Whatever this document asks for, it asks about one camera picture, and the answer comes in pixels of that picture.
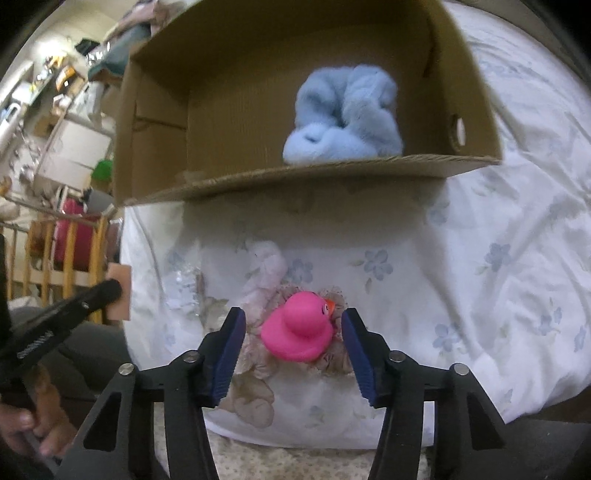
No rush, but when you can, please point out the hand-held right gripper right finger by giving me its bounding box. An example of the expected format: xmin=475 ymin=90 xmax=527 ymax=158
xmin=341 ymin=308 xmax=522 ymax=480

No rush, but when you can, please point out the cluttered shelf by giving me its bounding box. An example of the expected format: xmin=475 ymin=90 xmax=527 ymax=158
xmin=0 ymin=39 xmax=100 ymax=139

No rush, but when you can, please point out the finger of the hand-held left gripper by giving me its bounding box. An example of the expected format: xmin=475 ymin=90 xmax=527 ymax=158
xmin=46 ymin=279 xmax=123 ymax=333

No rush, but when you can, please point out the wooden crib rail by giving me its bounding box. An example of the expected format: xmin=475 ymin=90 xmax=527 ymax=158
xmin=0 ymin=213 xmax=123 ymax=315

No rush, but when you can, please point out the pink rubber duck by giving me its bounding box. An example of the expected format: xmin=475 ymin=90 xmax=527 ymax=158
xmin=260 ymin=291 xmax=335 ymax=363

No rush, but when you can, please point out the red suitcase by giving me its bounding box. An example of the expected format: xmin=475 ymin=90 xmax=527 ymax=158
xmin=52 ymin=198 xmax=105 ymax=273

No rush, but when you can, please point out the light blue plush toy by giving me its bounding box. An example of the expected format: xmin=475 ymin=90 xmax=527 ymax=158
xmin=282 ymin=65 xmax=404 ymax=165

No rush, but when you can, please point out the person's left hand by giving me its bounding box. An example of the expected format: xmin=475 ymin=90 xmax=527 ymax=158
xmin=0 ymin=362 xmax=79 ymax=460

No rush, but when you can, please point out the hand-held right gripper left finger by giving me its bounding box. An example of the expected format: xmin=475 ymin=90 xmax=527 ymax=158
xmin=61 ymin=306 xmax=247 ymax=480

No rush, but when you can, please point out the cardboard box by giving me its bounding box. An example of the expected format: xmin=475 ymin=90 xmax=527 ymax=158
xmin=112 ymin=0 xmax=504 ymax=207

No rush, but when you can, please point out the white storage box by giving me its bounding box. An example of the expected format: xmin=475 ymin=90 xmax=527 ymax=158
xmin=33 ymin=119 xmax=114 ymax=191

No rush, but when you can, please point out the floral white bedsheet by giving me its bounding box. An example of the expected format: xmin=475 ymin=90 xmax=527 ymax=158
xmin=117 ymin=0 xmax=591 ymax=450

